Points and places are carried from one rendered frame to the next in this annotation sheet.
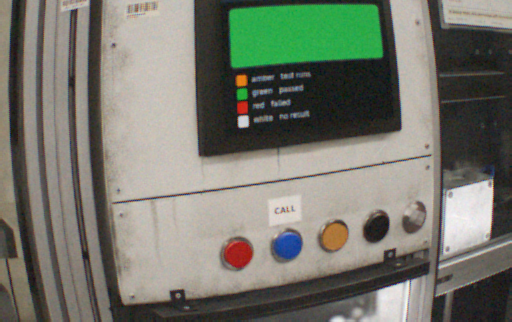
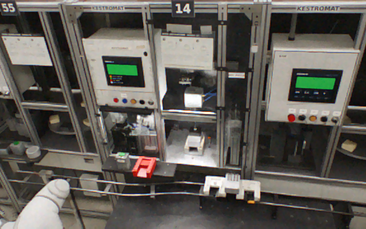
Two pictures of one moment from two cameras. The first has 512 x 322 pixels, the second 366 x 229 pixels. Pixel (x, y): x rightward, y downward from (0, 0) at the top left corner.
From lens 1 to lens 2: 1.63 m
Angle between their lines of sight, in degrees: 44
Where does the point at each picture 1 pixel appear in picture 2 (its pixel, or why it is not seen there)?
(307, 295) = (124, 111)
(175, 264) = (105, 100)
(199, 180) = (108, 88)
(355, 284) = (133, 111)
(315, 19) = (122, 67)
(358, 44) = (131, 72)
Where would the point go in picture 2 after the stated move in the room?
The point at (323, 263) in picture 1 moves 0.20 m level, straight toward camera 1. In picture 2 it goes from (132, 105) to (107, 118)
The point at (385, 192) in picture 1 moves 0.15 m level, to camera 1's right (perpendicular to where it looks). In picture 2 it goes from (143, 97) to (161, 103)
